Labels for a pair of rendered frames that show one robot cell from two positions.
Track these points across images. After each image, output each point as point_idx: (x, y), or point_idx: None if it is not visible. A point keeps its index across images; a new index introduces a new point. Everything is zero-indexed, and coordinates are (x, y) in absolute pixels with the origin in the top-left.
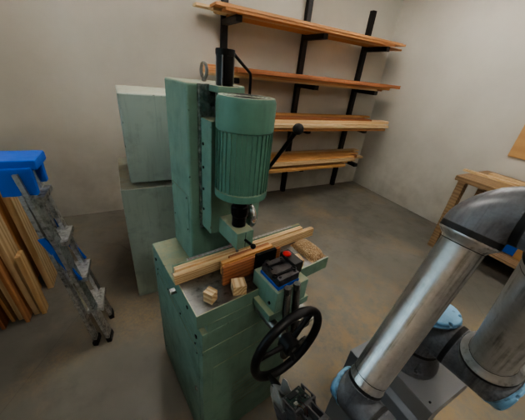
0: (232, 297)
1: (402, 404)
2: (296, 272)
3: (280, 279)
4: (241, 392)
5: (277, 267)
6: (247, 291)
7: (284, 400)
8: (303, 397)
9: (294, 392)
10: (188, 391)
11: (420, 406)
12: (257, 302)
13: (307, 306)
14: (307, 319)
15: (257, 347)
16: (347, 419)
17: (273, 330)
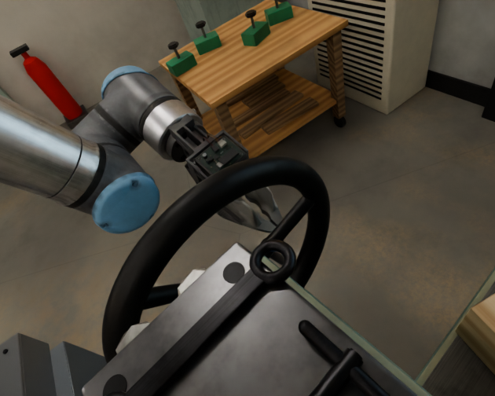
0: None
1: (56, 372)
2: (108, 365)
3: (232, 254)
4: None
5: (259, 390)
6: (457, 357)
7: (243, 146)
8: (207, 157)
9: (224, 160)
10: None
11: (27, 350)
12: (375, 347)
13: (137, 271)
14: (160, 286)
15: (311, 169)
16: None
17: (264, 158)
